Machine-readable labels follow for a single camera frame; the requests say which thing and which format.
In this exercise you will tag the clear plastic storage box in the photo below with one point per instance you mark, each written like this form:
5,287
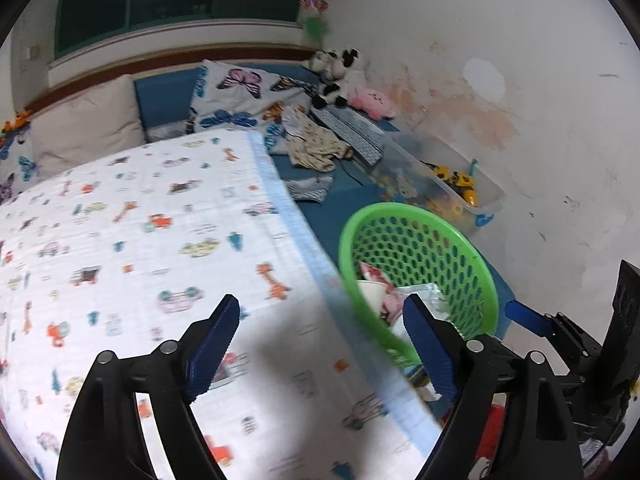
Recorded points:
440,155

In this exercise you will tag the grey patterned cloth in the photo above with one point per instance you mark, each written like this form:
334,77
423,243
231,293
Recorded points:
355,132

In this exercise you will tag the orange toy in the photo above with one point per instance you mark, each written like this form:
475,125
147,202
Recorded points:
15,125

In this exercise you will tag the beige patterned clothing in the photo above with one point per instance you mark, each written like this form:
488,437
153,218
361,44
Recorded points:
315,147

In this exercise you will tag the red plastic item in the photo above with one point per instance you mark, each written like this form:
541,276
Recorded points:
492,430

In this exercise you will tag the dark window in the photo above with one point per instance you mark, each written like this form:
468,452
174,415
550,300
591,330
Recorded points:
175,0

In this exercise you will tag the blue bed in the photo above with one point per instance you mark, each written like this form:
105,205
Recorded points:
165,95

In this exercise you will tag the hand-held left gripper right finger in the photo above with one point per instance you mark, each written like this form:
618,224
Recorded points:
430,352

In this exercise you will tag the wall light switch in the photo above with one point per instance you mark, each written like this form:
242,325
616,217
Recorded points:
33,52

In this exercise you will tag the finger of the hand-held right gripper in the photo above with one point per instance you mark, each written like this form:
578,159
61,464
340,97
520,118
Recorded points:
525,317

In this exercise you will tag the striped grey sock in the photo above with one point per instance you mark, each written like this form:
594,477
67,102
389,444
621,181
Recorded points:
310,189

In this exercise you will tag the yellow toy truck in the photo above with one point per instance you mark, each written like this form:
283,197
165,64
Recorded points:
457,182

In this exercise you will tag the beige pillow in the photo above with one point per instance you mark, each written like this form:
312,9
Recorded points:
85,125

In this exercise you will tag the hanging green toy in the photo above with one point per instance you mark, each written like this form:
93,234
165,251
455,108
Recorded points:
314,7

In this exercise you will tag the pink and white wrapper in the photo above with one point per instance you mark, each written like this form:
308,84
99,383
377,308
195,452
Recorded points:
375,272

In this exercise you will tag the clear plastic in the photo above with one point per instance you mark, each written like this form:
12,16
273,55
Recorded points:
430,295

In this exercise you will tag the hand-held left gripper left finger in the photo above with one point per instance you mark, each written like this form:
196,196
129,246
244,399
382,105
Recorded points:
215,342

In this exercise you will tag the black and white plush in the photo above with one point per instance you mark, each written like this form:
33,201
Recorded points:
335,72

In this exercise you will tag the green plastic basket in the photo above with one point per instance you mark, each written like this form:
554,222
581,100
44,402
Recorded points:
400,220

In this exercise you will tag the printed white blanket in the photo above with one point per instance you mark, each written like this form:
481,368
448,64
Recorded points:
150,260

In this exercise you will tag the large butterfly print pillow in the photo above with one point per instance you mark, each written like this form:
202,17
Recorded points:
240,95

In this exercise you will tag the small butterfly print pillow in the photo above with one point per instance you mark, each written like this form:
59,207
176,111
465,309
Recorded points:
20,170

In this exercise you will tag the pink plush toy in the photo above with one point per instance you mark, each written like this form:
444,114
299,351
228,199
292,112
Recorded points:
375,102

